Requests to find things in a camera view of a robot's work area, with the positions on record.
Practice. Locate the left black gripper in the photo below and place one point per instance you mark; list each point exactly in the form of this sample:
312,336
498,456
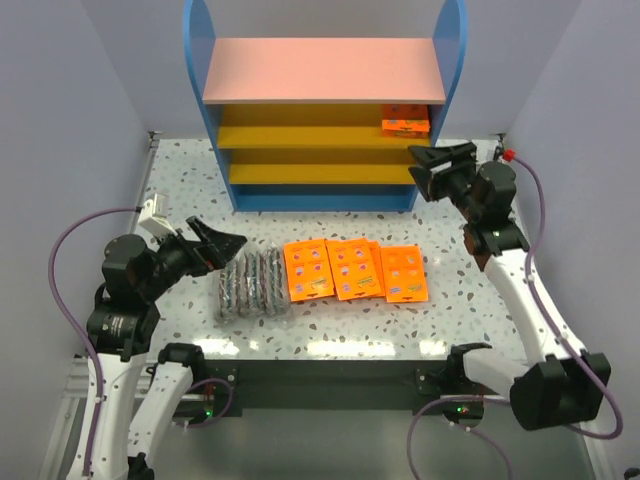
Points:
195,250

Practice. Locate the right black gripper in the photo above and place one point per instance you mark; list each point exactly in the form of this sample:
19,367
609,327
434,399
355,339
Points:
445,174

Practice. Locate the silver scrubber pack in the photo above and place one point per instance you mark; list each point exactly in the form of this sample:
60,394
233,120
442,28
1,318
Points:
249,290
273,282
229,292

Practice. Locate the orange sponge pack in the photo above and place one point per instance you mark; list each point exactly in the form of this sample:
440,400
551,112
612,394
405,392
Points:
353,270
374,248
405,120
404,274
308,270

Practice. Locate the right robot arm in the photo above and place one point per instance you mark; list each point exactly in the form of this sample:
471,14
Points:
560,383

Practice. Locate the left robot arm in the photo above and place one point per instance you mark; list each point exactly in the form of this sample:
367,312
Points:
116,441

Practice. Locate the orange sponge pack on shelf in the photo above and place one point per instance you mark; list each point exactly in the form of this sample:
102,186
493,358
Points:
405,120

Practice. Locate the blue shelf unit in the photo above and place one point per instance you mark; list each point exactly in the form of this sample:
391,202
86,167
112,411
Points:
303,124

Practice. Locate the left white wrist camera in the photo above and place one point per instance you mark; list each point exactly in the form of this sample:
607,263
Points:
154,212

